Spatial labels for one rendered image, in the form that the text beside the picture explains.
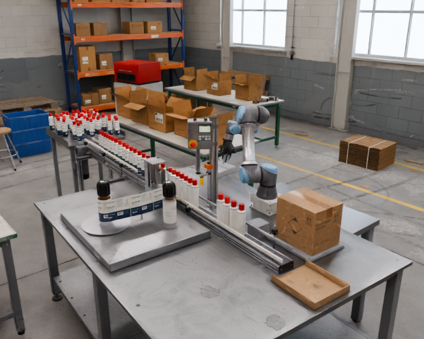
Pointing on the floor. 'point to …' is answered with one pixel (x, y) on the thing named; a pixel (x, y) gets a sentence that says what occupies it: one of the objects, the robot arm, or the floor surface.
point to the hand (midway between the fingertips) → (224, 163)
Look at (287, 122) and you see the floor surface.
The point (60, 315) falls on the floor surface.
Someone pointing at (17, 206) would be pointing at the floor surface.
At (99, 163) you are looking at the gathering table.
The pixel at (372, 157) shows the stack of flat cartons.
